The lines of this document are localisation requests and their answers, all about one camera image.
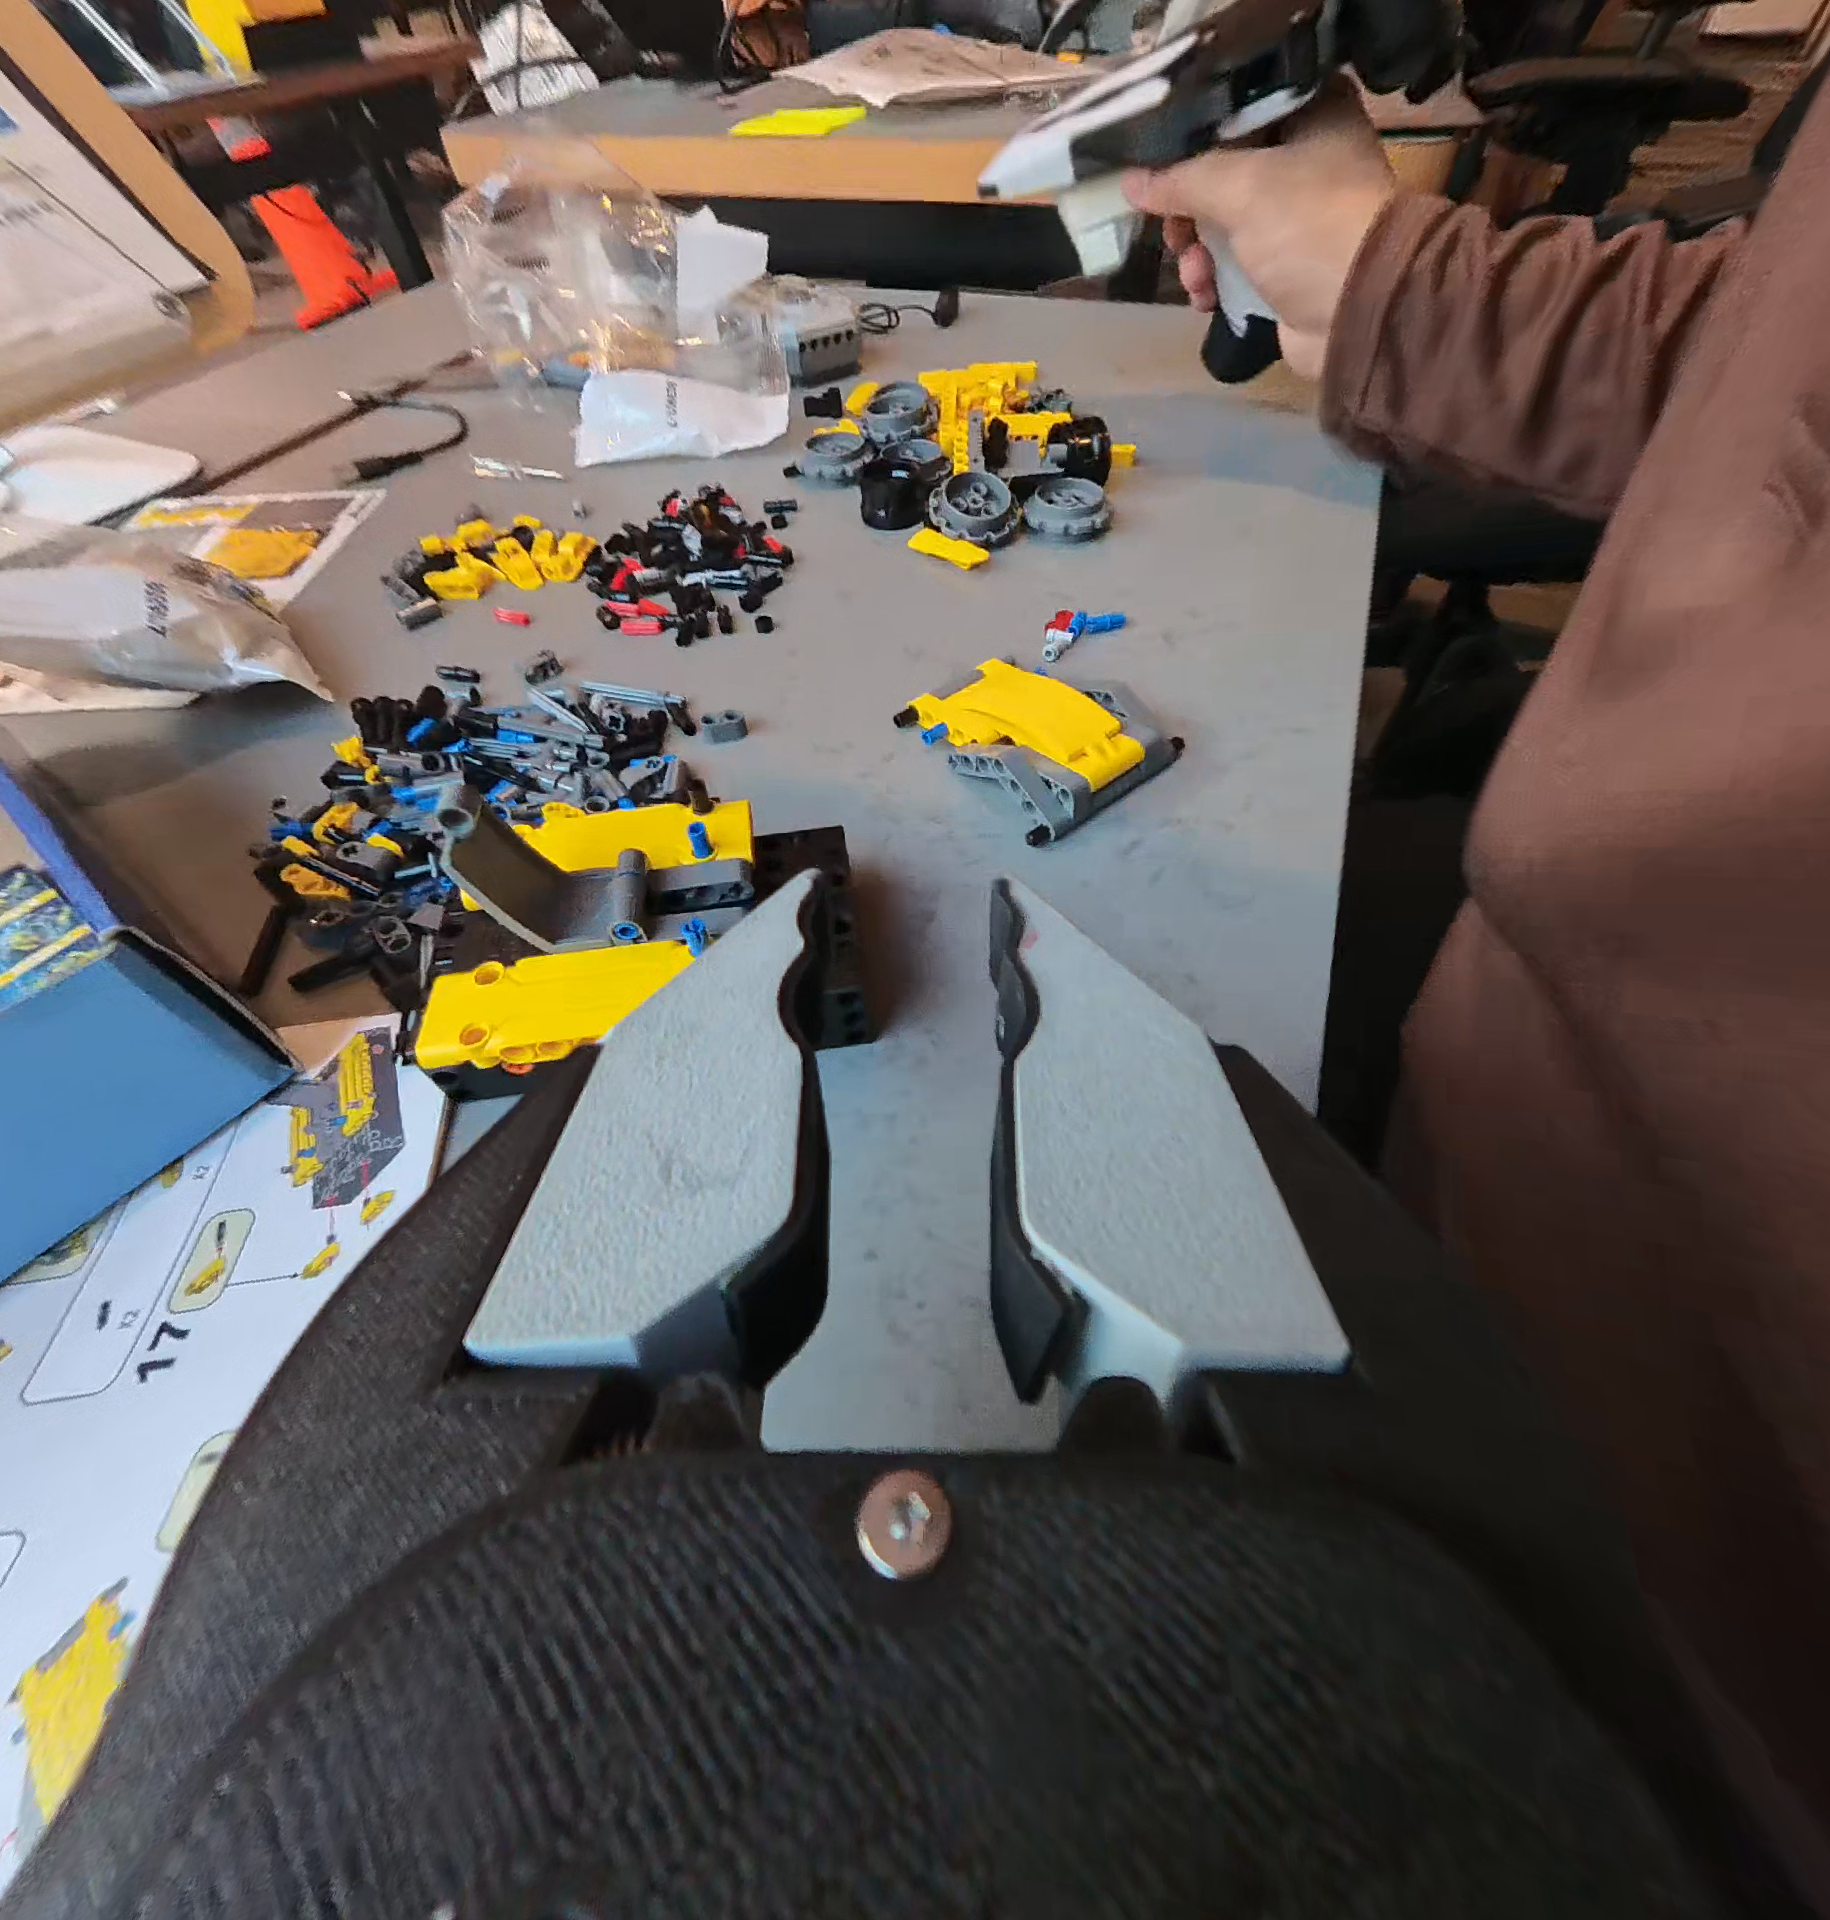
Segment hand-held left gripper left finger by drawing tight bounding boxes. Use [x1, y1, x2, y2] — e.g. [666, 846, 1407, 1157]
[460, 870, 833, 1389]

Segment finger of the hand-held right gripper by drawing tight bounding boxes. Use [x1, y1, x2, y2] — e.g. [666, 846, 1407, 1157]
[991, 31, 1210, 169]
[975, 128, 1201, 282]

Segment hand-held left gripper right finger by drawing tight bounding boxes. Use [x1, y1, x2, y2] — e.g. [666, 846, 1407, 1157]
[986, 878, 1355, 1404]

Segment yellow grey brick assembly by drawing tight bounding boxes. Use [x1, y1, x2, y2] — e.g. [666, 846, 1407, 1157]
[892, 656, 1185, 849]

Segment pile of black red pins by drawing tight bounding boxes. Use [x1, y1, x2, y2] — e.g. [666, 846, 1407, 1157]
[586, 482, 801, 649]

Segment clear bag of yellow blue parts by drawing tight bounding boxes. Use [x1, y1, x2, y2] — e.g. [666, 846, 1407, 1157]
[0, 516, 336, 706]

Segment person's right forearm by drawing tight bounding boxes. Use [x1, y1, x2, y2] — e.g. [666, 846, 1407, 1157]
[1315, 148, 1808, 519]

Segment person's right hand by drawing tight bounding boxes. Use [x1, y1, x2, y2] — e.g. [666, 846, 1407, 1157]
[1118, 80, 1402, 378]

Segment black battery box yellow assembly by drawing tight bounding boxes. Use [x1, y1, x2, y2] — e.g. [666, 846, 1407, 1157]
[410, 794, 875, 1105]

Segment black background office chair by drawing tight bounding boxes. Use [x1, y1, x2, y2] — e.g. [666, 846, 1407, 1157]
[1462, 0, 1759, 227]

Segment grey motor block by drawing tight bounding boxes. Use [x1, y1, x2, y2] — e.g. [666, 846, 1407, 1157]
[771, 285, 872, 385]

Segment person's black trousers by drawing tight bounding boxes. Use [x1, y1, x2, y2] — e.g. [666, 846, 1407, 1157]
[1315, 782, 1475, 1187]

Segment pile of wheels and beams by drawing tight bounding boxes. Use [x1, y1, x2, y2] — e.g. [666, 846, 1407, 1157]
[783, 360, 1143, 547]

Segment pile of small connector pieces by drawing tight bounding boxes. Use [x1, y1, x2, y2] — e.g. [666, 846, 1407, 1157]
[238, 652, 703, 1011]

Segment empty clear plastic bag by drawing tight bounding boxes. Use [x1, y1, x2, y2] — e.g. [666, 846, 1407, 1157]
[441, 138, 777, 410]

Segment black mesh office chair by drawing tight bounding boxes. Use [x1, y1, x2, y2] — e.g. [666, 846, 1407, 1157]
[1367, 477, 1607, 782]

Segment blue kit box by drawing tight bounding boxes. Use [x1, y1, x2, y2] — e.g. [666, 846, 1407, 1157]
[0, 706, 306, 1323]

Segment instruction booklet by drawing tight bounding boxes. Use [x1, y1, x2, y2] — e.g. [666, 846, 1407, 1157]
[0, 1022, 453, 1913]

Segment orange traffic cone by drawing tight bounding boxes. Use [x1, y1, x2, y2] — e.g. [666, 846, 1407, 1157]
[245, 180, 401, 333]

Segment white monitor base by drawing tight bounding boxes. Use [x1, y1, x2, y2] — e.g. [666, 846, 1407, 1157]
[0, 422, 204, 528]

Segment instruction sheet on board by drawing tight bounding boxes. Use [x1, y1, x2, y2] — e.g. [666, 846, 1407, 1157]
[0, 0, 257, 439]

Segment black cable with plug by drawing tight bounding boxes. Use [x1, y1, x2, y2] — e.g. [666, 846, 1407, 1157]
[336, 385, 475, 486]

